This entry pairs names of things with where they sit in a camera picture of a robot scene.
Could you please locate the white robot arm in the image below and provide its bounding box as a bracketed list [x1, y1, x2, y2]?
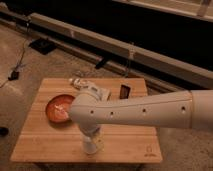
[69, 87, 213, 136]

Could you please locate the dark red box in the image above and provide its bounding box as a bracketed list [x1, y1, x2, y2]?
[119, 85, 131, 99]

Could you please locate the orange bowl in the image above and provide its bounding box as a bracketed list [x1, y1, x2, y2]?
[45, 94, 74, 123]

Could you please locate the black floor plate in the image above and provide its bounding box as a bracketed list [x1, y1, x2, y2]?
[29, 38, 56, 55]

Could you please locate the wooden table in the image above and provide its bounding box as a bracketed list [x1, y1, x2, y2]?
[11, 78, 162, 163]

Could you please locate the black bracket on rail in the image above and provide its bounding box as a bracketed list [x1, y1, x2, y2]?
[95, 58, 109, 69]

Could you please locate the long metal rail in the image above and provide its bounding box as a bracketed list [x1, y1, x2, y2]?
[0, 3, 213, 89]

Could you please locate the black cable with plug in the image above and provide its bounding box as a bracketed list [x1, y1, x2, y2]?
[7, 19, 32, 82]

